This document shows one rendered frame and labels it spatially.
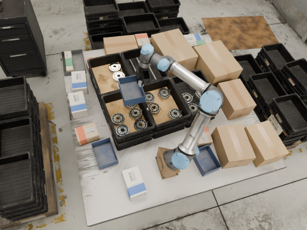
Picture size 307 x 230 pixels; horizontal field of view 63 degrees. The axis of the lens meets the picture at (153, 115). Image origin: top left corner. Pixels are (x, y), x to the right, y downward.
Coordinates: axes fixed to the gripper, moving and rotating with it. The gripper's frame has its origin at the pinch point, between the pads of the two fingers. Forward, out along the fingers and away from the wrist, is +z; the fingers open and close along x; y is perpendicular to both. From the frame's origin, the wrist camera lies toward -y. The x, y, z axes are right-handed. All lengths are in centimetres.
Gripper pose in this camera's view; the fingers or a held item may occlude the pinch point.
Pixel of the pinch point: (141, 86)
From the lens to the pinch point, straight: 180.7
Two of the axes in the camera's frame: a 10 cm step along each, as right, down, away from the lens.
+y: -2.7, -8.3, 4.9
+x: -9.5, 1.5, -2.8
